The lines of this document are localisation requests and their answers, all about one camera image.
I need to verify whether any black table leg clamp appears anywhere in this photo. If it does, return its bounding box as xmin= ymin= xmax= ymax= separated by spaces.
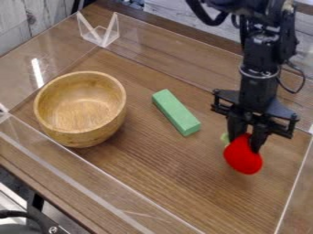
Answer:
xmin=27 ymin=192 xmax=70 ymax=234

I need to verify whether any wooden bowl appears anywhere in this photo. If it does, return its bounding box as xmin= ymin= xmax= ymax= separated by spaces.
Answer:
xmin=34 ymin=70 xmax=126 ymax=148

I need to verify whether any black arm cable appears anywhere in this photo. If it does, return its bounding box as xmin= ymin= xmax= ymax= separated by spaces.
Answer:
xmin=277 ymin=59 xmax=307 ymax=95

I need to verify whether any clear acrylic tray wall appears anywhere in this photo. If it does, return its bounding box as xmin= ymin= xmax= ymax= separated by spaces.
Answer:
xmin=0 ymin=6 xmax=313 ymax=234

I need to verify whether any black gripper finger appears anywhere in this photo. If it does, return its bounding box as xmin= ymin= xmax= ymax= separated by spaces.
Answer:
xmin=228 ymin=112 xmax=248 ymax=141
xmin=249 ymin=123 xmax=271 ymax=153

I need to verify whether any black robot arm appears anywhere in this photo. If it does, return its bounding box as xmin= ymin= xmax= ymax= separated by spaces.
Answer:
xmin=186 ymin=0 xmax=300 ymax=153

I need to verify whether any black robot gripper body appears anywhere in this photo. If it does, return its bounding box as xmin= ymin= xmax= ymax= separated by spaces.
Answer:
xmin=212 ymin=70 xmax=300 ymax=139

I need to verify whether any red plush strawberry toy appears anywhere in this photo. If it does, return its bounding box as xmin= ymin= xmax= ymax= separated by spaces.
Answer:
xmin=223 ymin=133 xmax=264 ymax=175

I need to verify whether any green rectangular block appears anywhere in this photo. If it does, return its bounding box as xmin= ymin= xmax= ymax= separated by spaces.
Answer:
xmin=152 ymin=89 xmax=203 ymax=136

